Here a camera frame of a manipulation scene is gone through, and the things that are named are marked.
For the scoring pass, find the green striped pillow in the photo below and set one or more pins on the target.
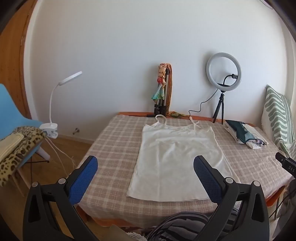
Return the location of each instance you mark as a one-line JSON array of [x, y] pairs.
[[275, 111]]

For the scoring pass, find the beige plaid blanket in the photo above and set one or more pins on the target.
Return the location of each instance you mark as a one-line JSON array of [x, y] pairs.
[[115, 150]]

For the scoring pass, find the white tank top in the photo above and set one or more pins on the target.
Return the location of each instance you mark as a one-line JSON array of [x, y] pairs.
[[173, 162]]

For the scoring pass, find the leopard print cloth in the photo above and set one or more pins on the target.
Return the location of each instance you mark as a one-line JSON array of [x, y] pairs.
[[25, 148]]

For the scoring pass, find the cream folded cloth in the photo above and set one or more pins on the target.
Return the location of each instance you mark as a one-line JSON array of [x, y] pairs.
[[9, 143]]

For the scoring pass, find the orange leaf-print bed sheet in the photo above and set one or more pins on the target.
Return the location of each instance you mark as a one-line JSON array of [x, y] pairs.
[[272, 199]]

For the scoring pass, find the folded teal printed garment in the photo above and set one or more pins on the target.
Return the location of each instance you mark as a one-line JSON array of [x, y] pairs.
[[238, 129]]

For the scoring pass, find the person's striped grey clothing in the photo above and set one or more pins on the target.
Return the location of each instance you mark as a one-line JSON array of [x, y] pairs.
[[180, 229]]

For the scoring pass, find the colourful floral scarf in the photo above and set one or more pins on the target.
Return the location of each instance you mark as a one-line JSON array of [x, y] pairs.
[[170, 92]]

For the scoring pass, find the folded dark green clothes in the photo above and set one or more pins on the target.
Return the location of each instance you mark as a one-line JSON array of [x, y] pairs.
[[256, 139]]

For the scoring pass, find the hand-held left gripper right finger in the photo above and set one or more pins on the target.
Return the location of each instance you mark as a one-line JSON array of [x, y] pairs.
[[205, 178]]

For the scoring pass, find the folded grey tripod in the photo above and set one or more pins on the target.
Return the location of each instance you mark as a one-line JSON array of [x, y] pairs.
[[161, 105]]

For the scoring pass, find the wooden door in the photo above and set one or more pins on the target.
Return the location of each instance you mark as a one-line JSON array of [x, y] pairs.
[[13, 58]]

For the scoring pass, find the blue chair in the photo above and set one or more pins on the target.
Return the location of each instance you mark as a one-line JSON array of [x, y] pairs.
[[11, 111]]

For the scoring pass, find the metal door stopper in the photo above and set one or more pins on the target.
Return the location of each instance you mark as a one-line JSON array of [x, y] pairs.
[[75, 131]]

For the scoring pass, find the white clip-on desk lamp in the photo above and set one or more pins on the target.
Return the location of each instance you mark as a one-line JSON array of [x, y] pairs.
[[48, 127]]

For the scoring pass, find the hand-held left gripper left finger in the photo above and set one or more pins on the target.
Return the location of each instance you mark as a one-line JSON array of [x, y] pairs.
[[85, 178]]

